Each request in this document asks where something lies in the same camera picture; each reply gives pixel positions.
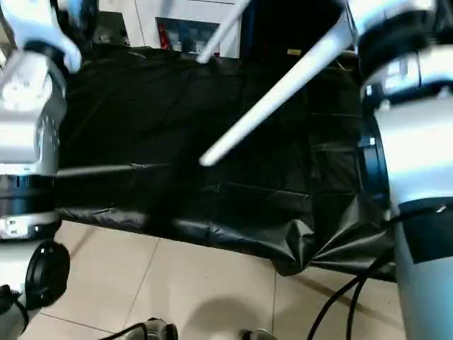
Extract white plastic table leg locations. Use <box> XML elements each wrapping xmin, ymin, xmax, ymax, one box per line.
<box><xmin>198</xmin><ymin>21</ymin><xmax>357</xmax><ymax>167</ymax></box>
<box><xmin>196</xmin><ymin>0</ymin><xmax>253</xmax><ymax>64</ymax></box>

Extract black work mat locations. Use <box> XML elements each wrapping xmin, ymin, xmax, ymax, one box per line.
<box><xmin>52</xmin><ymin>42</ymin><xmax>397</xmax><ymax>283</ymax></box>

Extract black box with yellow label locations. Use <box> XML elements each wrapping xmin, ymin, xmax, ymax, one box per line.
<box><xmin>242</xmin><ymin>0</ymin><xmax>350</xmax><ymax>77</ymax></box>

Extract black right robot foot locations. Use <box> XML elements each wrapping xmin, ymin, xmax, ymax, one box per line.
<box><xmin>239</xmin><ymin>328</ymin><xmax>275</xmax><ymax>340</ymax></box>

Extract black robot foot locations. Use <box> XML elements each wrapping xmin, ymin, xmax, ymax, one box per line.
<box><xmin>113</xmin><ymin>317</ymin><xmax>180</xmax><ymax>340</ymax></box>
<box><xmin>239</xmin><ymin>328</ymin><xmax>275</xmax><ymax>340</ymax></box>

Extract white glass-door cabinet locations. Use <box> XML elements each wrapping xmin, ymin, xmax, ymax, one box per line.
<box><xmin>98</xmin><ymin>0</ymin><xmax>246</xmax><ymax>60</ymax></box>

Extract black left robot foot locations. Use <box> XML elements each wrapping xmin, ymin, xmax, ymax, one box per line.
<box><xmin>113</xmin><ymin>317</ymin><xmax>180</xmax><ymax>340</ymax></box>

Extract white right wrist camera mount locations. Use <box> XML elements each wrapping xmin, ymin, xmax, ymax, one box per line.
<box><xmin>345</xmin><ymin>0</ymin><xmax>438</xmax><ymax>45</ymax></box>

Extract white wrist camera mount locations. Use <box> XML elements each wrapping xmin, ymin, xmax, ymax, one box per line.
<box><xmin>345</xmin><ymin>0</ymin><xmax>438</xmax><ymax>45</ymax></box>
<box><xmin>0</xmin><ymin>0</ymin><xmax>84</xmax><ymax>74</ymax></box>

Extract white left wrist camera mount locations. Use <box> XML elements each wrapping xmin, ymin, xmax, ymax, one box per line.
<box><xmin>0</xmin><ymin>0</ymin><xmax>84</xmax><ymax>74</ymax></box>

